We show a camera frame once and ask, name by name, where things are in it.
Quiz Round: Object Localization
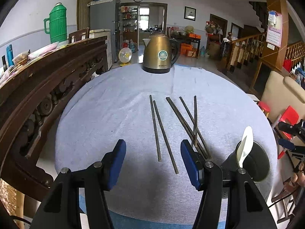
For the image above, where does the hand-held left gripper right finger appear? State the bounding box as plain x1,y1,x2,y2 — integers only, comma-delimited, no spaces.
180,139,278,229

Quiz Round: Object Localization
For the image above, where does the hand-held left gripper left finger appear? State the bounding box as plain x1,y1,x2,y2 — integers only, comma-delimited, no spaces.
35,139,127,229

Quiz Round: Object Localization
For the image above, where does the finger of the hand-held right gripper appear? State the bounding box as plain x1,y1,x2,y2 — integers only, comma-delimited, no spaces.
278,139,305,159
278,121,305,135

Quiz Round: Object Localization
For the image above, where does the dark metal utensil holder cup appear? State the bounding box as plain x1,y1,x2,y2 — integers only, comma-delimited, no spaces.
222,141,271,184

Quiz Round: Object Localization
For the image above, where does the person's right hand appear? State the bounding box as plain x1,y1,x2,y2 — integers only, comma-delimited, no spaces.
292,172,305,186

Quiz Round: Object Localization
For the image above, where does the red plastic chair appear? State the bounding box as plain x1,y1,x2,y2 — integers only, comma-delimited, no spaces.
276,105,300,159

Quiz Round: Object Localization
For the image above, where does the small red round stool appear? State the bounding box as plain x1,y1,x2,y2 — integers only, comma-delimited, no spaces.
258,101,271,118

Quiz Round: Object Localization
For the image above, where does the beige armchair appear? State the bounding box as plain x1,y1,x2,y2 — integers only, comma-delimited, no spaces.
261,70,305,129

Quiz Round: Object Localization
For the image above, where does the white plastic spoon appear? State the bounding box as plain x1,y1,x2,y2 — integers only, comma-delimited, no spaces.
237,126,254,169

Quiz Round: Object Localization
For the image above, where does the small white stool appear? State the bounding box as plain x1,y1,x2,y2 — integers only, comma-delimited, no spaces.
246,93,261,103

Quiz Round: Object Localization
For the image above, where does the blue tablecloth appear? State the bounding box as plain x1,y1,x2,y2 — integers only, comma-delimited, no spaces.
79,186,229,229

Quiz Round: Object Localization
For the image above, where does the wooden stair railing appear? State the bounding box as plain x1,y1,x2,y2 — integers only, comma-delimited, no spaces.
225,31,267,73

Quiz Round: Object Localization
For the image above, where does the carved wooden sideboard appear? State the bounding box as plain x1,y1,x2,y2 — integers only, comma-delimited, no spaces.
0,36,109,202

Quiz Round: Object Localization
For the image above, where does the round yellow fan heater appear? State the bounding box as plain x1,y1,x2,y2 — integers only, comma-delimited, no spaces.
118,47,132,67

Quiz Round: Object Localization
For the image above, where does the gold electric kettle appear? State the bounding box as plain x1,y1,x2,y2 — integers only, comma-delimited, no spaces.
142,31,180,74

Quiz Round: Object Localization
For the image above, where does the orange cardboard box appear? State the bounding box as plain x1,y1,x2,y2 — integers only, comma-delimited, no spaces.
180,43,198,58

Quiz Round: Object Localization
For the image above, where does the gold patterned floor mat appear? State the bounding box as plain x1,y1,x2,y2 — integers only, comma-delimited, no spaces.
0,179,18,220

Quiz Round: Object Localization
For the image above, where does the dark wooden dining table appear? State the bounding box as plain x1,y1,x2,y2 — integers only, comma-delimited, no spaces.
167,32,203,58

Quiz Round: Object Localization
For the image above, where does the white chest freezer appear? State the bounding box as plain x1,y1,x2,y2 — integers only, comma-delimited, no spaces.
89,29,113,71

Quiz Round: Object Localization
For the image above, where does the wooden chair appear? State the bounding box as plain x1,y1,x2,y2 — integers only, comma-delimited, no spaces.
69,28,90,44

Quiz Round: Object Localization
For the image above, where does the white plate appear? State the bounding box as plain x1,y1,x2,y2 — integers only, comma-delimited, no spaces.
28,42,59,60

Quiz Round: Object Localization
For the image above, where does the kitchen shelf with bottles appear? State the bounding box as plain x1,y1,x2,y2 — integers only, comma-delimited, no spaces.
120,5,139,46

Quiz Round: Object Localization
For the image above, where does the grey refrigerator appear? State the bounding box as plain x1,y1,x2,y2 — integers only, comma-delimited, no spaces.
89,0,122,64

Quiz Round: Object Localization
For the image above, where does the green thermos flask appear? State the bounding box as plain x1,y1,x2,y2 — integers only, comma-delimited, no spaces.
43,3,67,44

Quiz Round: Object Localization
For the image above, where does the blue drink bottle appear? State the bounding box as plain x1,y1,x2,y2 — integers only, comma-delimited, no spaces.
6,44,15,67

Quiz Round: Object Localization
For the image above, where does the brown window blind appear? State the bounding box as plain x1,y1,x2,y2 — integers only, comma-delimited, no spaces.
77,0,103,30

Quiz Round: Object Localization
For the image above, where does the pink wall calendar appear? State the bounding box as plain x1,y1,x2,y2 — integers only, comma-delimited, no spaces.
266,11,283,50

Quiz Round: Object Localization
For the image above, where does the framed wall picture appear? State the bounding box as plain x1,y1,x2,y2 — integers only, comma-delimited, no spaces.
184,6,197,21

